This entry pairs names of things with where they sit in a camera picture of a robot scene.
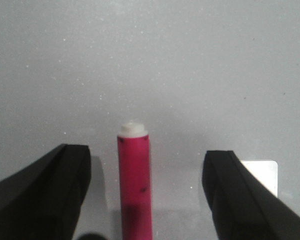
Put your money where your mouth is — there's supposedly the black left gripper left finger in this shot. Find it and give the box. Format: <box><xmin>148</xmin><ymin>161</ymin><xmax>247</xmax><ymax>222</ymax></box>
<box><xmin>0</xmin><ymin>144</ymin><xmax>92</xmax><ymax>240</ymax></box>

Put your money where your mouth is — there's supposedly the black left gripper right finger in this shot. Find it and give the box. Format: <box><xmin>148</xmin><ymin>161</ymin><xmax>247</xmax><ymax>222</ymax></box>
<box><xmin>202</xmin><ymin>150</ymin><xmax>300</xmax><ymax>240</ymax></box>

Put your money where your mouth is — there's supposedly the pink highlighter pen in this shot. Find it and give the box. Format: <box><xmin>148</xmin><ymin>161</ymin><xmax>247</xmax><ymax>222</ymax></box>
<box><xmin>117</xmin><ymin>121</ymin><xmax>153</xmax><ymax>240</ymax></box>

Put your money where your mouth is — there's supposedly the white card on table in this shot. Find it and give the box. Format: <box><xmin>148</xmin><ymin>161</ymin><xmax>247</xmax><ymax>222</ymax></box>
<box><xmin>241</xmin><ymin>159</ymin><xmax>278</xmax><ymax>197</ymax></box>

